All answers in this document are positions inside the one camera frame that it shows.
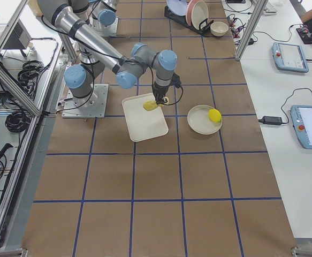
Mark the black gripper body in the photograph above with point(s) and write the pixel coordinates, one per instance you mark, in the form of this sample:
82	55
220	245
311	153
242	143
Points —
158	93

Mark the blue plate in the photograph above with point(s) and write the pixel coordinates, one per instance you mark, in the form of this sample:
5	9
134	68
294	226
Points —
178	7

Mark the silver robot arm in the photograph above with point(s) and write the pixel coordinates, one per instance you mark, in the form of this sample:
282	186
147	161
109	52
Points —
104	19
72	18

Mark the cream round plate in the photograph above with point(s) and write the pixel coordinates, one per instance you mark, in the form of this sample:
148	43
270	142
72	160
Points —
199	121

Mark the cream plate in rack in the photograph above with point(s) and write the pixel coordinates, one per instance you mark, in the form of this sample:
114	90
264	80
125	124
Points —
200	15

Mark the pink plate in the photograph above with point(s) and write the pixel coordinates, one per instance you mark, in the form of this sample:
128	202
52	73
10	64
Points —
189	10

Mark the cream rectangular tray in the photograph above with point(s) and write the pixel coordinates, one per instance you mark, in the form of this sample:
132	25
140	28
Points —
143	124

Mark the yellow lemon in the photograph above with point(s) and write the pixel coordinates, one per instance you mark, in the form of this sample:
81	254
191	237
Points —
214	115

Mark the cream bowl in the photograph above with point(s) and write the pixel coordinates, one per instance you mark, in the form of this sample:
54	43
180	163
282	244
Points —
219	28

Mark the brown paper table mat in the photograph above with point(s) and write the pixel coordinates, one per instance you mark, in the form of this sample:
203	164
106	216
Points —
182	194

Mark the black power adapter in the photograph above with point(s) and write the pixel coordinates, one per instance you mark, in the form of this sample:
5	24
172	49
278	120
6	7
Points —
271	120

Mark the far teach pendant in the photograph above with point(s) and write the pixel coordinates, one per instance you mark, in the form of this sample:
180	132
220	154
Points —
289	57

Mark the teach pendant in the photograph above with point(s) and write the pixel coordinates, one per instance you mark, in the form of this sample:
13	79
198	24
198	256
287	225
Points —
289	57
301	116

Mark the near teach pendant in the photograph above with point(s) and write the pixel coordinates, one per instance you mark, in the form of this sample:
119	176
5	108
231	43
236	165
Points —
301	116

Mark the grey control box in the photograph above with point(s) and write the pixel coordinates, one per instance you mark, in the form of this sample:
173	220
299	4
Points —
19	39

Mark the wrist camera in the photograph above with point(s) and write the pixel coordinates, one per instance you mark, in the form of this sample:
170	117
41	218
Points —
175	81

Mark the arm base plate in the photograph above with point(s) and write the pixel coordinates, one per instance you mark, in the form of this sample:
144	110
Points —
105	31
94	108

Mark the aluminium frame post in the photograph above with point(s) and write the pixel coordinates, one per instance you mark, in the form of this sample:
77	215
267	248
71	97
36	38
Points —
251	24

